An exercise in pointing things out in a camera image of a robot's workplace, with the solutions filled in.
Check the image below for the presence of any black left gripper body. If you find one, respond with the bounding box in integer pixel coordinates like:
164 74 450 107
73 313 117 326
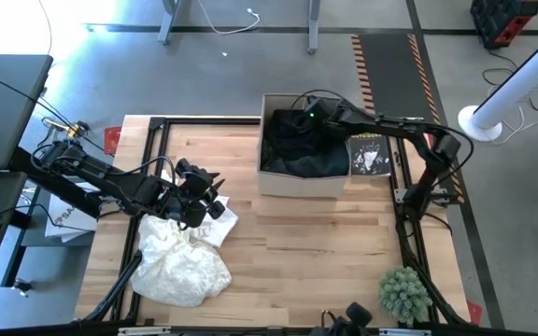
159 157 214 231

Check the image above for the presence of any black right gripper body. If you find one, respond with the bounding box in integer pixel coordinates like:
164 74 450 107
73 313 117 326
303 94 344 125

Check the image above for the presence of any white lace garment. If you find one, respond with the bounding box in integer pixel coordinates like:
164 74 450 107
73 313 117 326
131 213 233 308

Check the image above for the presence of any cardboard box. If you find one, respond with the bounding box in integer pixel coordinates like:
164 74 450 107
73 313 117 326
256 91 359 200

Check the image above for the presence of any black paperback book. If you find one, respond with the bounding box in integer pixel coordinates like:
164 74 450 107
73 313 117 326
347 133 391 177

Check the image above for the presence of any black hazard-striped floor mat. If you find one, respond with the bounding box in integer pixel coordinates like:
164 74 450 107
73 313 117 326
351 33 448 144

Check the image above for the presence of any grey desk leg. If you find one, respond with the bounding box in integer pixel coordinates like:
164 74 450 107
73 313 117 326
307 0 321 55
158 0 181 47

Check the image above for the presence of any red table clamp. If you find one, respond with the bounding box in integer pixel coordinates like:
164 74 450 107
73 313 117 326
104 125 123 155
466 300 484 327

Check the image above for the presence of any white printed paper bag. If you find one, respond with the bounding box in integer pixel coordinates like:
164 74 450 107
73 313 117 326
44 181 100 244

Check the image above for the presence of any black round device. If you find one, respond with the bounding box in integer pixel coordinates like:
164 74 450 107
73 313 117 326
309 301 374 336

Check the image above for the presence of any black caster foot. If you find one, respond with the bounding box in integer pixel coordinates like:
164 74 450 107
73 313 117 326
13 278 33 298

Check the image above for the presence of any white tower fan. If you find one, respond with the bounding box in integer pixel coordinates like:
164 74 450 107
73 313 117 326
458 32 538 144

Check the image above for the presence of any black and red crate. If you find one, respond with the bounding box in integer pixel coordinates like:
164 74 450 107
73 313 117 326
470 0 538 50

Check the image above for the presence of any small green artificial plant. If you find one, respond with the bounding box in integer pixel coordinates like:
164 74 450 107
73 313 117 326
378 265 433 328

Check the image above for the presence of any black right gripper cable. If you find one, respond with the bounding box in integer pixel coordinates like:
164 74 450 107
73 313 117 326
290 88 346 111

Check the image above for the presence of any black garment with strap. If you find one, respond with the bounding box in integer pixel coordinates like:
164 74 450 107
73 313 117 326
260 107 350 178

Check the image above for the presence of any black aluminium table frame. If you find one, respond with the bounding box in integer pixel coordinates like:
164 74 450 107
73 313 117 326
70 115 474 328

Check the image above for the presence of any white floor cable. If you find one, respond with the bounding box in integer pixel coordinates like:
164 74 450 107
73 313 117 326
197 0 262 36

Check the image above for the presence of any black frame rail with brackets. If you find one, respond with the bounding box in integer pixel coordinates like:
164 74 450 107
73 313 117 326
0 321 538 336

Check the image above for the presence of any brass cable connector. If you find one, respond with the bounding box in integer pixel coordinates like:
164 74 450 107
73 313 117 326
65 120 91 140

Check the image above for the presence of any black floor cable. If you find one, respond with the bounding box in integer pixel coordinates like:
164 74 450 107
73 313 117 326
482 49 520 88

